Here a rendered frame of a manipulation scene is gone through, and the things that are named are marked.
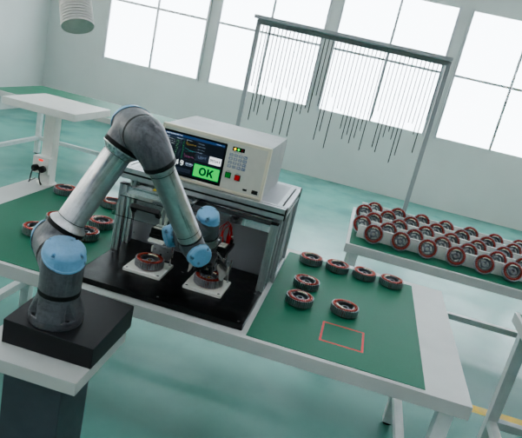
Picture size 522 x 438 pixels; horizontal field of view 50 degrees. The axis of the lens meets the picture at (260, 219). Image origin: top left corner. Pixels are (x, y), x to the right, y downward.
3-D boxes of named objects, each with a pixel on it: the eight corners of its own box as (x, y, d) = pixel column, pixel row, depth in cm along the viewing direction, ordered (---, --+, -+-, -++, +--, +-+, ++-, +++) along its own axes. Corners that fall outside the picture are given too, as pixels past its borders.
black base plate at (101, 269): (241, 330, 193) (242, 325, 192) (71, 279, 202) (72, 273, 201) (267, 282, 237) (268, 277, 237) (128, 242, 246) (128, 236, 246)
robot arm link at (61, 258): (41, 299, 151) (46, 254, 146) (33, 274, 161) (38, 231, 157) (86, 296, 157) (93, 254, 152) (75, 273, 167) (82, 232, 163)
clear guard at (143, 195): (174, 231, 196) (177, 215, 194) (110, 213, 199) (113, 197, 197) (202, 209, 227) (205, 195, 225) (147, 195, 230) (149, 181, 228)
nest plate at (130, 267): (159, 281, 211) (159, 277, 211) (122, 269, 213) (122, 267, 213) (173, 268, 225) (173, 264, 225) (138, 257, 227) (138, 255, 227)
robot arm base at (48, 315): (72, 336, 155) (77, 306, 152) (17, 324, 154) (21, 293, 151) (89, 309, 169) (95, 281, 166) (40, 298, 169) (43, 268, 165)
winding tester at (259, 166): (260, 201, 216) (272, 149, 210) (155, 172, 222) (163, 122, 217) (278, 182, 253) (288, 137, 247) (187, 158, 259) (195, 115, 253)
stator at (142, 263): (156, 275, 213) (158, 265, 212) (128, 266, 214) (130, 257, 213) (167, 265, 223) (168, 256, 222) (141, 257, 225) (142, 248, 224)
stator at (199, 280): (217, 292, 209) (219, 283, 208) (188, 284, 211) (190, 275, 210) (225, 282, 220) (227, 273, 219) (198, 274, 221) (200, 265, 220)
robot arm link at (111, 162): (27, 265, 158) (139, 106, 154) (20, 242, 169) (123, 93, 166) (64, 281, 165) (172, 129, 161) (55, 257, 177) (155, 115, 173)
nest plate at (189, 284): (220, 299, 208) (221, 295, 207) (181, 288, 210) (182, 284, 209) (230, 284, 222) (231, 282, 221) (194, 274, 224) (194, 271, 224)
